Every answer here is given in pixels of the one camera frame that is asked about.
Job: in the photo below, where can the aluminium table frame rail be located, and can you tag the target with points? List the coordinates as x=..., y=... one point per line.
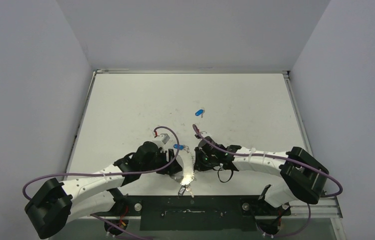
x=330, y=207

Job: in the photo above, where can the blue key tag on plate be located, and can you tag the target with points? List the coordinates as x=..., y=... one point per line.
x=179, y=146

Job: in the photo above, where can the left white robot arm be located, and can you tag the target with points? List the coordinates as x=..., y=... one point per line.
x=57, y=203

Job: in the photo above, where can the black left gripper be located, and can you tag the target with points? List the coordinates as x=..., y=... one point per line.
x=163, y=153

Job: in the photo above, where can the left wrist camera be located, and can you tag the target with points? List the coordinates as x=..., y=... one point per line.
x=162, y=137

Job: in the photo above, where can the black key tag with key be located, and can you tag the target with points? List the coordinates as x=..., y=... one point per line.
x=185, y=189

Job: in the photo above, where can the loose blue key tag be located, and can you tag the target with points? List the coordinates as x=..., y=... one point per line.
x=200, y=112

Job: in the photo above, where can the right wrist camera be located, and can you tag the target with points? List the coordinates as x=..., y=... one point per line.
x=203, y=135

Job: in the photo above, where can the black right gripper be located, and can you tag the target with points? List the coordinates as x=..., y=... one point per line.
x=200, y=158

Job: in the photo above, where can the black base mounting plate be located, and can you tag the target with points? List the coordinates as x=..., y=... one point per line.
x=199, y=213

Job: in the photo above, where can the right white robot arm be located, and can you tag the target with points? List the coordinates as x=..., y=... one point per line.
x=303, y=176

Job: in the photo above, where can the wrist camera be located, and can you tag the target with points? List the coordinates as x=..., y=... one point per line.
x=203, y=135
x=162, y=137

